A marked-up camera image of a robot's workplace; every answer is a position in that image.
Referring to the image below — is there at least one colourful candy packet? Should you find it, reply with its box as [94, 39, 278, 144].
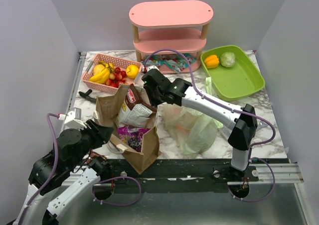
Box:
[161, 53, 196, 73]
[146, 55, 164, 68]

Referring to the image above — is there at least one green cabbage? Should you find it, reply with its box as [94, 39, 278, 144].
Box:
[220, 52, 236, 68]

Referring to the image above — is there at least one yellow banana bunch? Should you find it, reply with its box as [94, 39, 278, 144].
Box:
[89, 61, 114, 84]

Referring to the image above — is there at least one yellow bell pepper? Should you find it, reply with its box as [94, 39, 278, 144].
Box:
[204, 55, 219, 69]

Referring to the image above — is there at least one left colourful candy packet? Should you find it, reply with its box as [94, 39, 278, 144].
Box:
[146, 55, 164, 68]

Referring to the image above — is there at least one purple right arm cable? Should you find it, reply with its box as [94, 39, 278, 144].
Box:
[145, 49, 277, 203]

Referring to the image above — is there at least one white snack bag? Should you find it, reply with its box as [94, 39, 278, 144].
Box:
[116, 102, 153, 128]

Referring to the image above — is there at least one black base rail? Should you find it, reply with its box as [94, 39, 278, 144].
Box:
[62, 157, 260, 195]

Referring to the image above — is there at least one yellow peach fruit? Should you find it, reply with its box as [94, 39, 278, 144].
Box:
[93, 64, 105, 76]

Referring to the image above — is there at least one purple snack box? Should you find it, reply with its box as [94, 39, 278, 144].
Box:
[117, 125, 150, 152]

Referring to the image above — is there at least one small black T-handle tool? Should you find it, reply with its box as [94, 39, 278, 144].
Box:
[78, 89, 96, 103]

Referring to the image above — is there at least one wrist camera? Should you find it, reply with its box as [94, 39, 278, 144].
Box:
[58, 108, 86, 130]
[144, 65, 159, 73]

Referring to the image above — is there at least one light green plastic grocery bag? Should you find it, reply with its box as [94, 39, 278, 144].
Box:
[160, 77, 224, 157]

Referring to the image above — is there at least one pink plastic fruit basket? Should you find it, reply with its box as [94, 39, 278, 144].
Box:
[82, 53, 143, 94]

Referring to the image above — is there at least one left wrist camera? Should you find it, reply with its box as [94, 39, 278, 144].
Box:
[58, 108, 86, 130]

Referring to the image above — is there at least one brown Tuba snack bag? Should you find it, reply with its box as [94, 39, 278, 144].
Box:
[124, 84, 157, 117]

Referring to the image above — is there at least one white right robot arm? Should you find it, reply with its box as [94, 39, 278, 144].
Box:
[142, 69, 257, 181]

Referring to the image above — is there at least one red cherry bunch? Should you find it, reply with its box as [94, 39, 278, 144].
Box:
[104, 67, 127, 88]

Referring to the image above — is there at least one right colourful candy packet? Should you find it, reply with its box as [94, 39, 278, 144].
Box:
[161, 53, 196, 73]

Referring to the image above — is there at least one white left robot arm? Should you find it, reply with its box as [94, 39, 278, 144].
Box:
[14, 119, 114, 225]

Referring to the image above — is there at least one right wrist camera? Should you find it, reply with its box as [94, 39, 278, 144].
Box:
[144, 65, 159, 73]

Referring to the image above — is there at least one green plastic tray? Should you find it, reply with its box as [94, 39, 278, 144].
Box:
[200, 45, 265, 102]

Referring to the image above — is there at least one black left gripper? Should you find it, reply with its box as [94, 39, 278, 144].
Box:
[70, 118, 115, 169]

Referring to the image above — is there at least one pink three-tier shelf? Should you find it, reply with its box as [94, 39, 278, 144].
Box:
[129, 0, 214, 71]

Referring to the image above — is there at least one silver wrench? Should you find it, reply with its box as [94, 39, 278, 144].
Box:
[256, 120, 269, 131]

